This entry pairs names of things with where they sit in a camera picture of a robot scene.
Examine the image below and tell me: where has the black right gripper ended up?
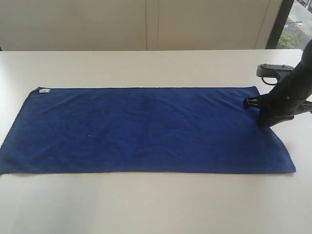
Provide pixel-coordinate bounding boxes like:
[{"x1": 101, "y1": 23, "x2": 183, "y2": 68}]
[{"x1": 243, "y1": 70, "x2": 312, "y2": 127}]

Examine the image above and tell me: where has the blue towel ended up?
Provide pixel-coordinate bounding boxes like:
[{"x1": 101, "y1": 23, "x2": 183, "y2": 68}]
[{"x1": 0, "y1": 86, "x2": 296, "y2": 174}]

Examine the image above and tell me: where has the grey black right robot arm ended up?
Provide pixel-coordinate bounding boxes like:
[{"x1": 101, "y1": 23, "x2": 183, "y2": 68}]
[{"x1": 243, "y1": 41, "x2": 312, "y2": 127}]

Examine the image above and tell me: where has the white label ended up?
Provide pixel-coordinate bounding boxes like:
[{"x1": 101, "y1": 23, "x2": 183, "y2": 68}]
[{"x1": 39, "y1": 88, "x2": 51, "y2": 93}]

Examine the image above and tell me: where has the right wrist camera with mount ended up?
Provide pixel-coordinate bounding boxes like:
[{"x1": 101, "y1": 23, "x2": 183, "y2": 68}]
[{"x1": 256, "y1": 63, "x2": 294, "y2": 86}]

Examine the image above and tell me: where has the black window frame post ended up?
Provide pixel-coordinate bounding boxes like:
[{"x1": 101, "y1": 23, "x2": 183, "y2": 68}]
[{"x1": 265, "y1": 0, "x2": 294, "y2": 49}]

